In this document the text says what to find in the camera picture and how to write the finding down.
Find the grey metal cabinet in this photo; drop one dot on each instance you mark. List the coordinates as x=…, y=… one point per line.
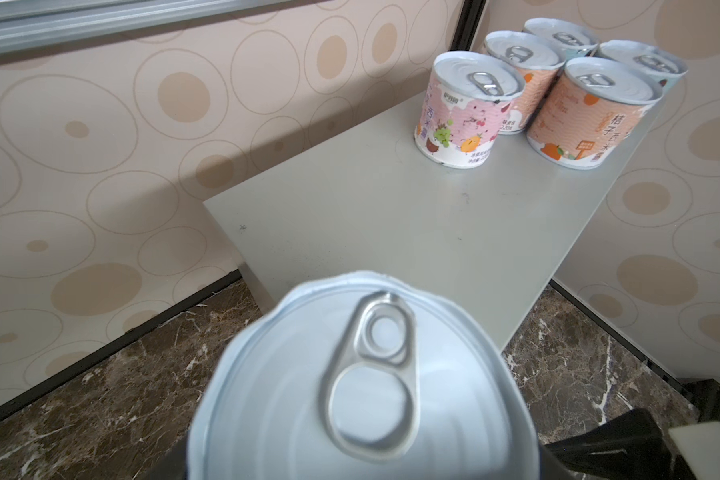
x=488, y=238

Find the white pink label can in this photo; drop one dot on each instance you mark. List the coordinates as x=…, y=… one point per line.
x=592, y=108

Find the blue label can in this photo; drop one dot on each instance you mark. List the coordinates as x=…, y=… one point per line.
x=663, y=67

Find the orange label can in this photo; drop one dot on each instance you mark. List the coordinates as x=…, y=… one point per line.
x=537, y=60

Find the black frame post right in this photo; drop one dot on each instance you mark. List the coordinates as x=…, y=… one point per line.
x=469, y=20

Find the teal label can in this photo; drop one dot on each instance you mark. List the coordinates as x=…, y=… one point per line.
x=574, y=40

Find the red label can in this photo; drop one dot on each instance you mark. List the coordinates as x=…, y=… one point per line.
x=468, y=98

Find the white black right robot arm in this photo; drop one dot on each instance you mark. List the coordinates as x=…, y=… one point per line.
x=632, y=446

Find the horizontal aluminium rail back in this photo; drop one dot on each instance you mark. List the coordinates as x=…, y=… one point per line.
x=27, y=24

